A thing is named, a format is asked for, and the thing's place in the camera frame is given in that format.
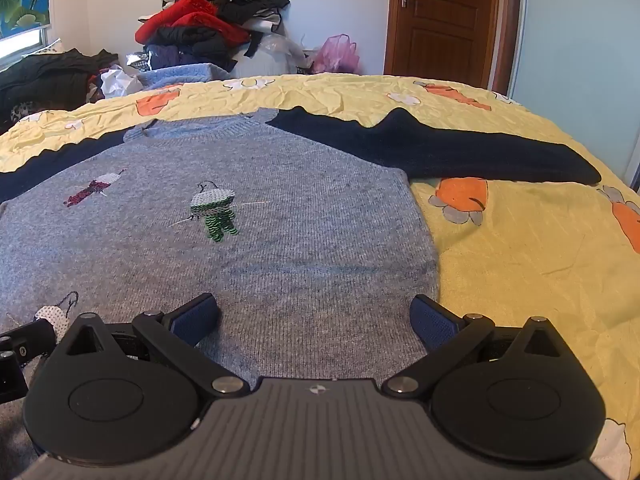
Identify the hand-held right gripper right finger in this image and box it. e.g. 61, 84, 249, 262
381, 294, 572, 400

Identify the black padded jacket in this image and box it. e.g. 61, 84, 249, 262
150, 25, 237, 70

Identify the white printed garment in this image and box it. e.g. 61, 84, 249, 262
247, 7, 284, 34

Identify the yellow printed bed sheet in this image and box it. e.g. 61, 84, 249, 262
0, 74, 640, 480

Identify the dark purple garment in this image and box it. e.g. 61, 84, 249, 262
145, 44, 201, 71

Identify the pink plastic bag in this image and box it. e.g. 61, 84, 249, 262
312, 35, 362, 76

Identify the light blue sweater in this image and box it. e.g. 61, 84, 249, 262
137, 62, 227, 93

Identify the white crumpled paper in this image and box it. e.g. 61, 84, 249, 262
99, 66, 144, 101

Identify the black coat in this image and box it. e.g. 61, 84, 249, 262
0, 49, 120, 132

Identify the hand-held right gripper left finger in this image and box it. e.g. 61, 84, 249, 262
62, 293, 250, 399

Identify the brown wooden door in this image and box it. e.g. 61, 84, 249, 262
384, 0, 522, 94

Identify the clear plastic bag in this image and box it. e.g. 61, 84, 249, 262
235, 35, 314, 79

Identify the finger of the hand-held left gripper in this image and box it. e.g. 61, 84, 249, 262
0, 321, 56, 362

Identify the frosted glass wardrobe door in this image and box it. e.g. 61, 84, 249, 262
509, 0, 640, 187

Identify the grey sweater with navy sleeves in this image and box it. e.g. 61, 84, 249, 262
0, 106, 602, 480

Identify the red garment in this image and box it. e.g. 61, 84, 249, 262
135, 0, 252, 47

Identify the window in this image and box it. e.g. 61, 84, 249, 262
0, 27, 49, 62

